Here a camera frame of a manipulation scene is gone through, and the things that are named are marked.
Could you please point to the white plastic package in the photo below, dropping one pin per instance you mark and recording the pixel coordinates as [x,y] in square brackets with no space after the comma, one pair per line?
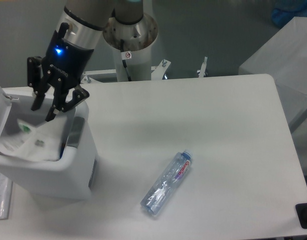
[35,143]

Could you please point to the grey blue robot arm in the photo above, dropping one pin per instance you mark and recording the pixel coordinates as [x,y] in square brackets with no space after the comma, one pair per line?
[88,19]

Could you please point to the white open trash can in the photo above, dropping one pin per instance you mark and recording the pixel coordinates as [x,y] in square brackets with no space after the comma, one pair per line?
[69,177]

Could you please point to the clear plastic water bottle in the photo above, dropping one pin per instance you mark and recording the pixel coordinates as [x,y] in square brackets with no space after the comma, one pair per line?
[169,180]

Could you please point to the blue object top right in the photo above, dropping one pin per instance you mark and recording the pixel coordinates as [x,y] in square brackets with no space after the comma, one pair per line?
[285,10]

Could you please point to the white cabinet at right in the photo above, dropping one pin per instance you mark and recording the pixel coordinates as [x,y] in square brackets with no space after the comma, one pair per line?
[284,57]

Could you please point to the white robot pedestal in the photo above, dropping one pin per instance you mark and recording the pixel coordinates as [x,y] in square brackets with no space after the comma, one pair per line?
[131,47]

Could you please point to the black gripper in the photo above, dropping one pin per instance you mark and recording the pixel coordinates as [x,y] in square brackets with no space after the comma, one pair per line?
[61,68]

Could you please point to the black device at edge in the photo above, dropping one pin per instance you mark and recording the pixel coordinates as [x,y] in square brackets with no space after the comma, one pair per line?
[301,210]

